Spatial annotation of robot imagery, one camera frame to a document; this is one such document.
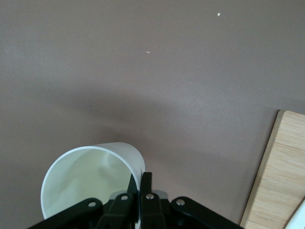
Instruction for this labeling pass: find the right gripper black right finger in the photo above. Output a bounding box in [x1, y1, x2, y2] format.
[140, 171, 245, 229]

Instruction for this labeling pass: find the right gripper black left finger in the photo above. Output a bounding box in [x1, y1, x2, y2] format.
[27, 175, 141, 229]

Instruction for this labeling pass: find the white plastic cup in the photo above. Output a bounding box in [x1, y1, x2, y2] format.
[40, 142, 146, 229]

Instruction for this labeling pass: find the bamboo cutting board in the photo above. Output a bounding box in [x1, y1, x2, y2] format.
[239, 109, 305, 229]

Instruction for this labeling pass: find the brown table mat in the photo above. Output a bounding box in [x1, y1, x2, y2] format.
[0, 0, 305, 229]

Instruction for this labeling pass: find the white plastic knife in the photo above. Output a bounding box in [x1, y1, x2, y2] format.
[285, 199, 305, 229]

